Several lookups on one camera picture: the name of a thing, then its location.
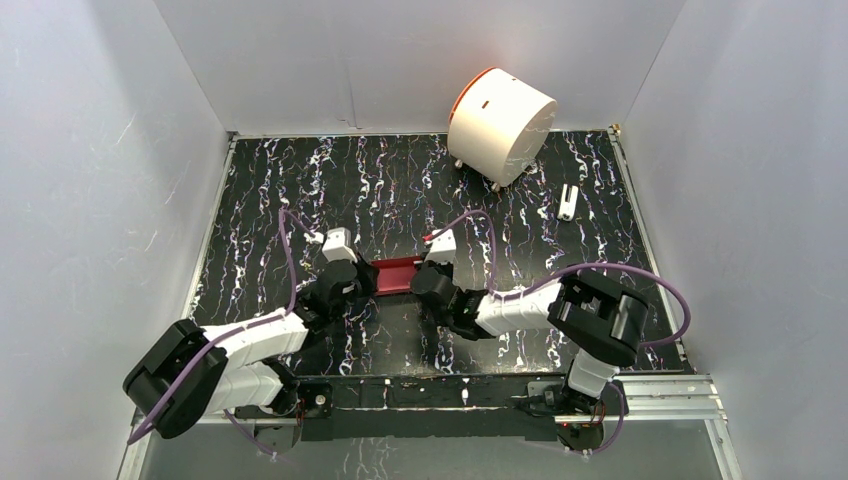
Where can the small white plastic clip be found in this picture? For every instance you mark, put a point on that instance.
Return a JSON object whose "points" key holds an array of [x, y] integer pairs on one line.
{"points": [[568, 203]]}

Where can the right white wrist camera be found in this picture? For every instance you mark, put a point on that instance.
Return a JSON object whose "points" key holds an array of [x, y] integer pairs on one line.
{"points": [[441, 247]]}

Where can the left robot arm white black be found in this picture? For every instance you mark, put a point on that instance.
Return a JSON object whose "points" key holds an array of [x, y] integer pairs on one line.
{"points": [[191, 371]]}

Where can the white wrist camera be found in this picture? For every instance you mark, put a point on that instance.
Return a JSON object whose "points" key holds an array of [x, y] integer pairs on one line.
{"points": [[441, 247], [336, 244]]}

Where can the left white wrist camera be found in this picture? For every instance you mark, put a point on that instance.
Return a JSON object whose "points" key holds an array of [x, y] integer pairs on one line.
{"points": [[336, 244]]}

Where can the pink paper box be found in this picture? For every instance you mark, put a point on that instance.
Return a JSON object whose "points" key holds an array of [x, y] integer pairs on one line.
{"points": [[394, 276]]}

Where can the white cylindrical container orange rim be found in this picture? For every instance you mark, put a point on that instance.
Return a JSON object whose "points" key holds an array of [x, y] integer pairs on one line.
{"points": [[498, 125]]}

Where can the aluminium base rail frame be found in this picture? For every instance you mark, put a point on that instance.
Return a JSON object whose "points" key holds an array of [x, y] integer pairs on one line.
{"points": [[508, 405]]}

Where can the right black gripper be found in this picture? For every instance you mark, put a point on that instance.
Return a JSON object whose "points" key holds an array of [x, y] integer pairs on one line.
{"points": [[446, 268]]}

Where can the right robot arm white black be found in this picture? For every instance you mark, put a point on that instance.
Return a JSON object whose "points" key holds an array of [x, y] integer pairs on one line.
{"points": [[604, 318]]}

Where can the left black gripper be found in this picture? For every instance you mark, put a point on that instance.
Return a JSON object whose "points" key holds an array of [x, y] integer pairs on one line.
{"points": [[365, 276]]}

